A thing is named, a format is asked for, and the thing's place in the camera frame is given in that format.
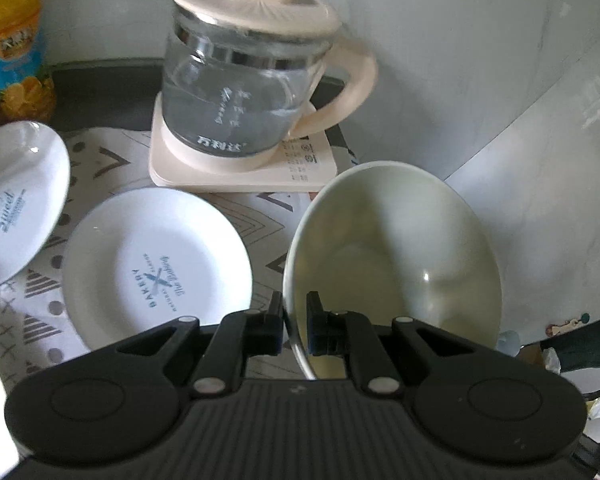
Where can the patterned white grey cloth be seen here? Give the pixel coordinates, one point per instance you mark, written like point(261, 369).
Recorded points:
point(105, 160)

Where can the dark green cloth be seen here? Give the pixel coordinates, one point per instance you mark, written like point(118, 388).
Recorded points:
point(580, 345)

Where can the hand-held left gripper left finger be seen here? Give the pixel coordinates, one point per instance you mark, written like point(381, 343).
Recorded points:
point(276, 327)

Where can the white plate with crossed print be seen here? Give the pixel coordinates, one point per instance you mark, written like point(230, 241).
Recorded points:
point(130, 240)

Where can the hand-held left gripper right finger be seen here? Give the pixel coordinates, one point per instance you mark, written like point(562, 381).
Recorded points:
point(314, 327)

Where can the cream kettle base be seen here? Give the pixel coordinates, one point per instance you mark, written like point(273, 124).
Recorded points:
point(190, 170)

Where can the pale green bowl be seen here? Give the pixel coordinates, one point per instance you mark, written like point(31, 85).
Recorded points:
point(395, 240)

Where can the glass kettle with cream lid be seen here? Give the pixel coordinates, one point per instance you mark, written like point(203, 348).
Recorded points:
point(220, 85)

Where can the white plate with script print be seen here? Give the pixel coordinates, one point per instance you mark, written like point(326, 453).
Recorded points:
point(25, 170)

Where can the orange drink bottle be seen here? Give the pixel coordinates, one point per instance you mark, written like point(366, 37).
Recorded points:
point(15, 45)

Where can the small cartoon sticker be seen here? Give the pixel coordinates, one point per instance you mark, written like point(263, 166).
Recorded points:
point(567, 324)

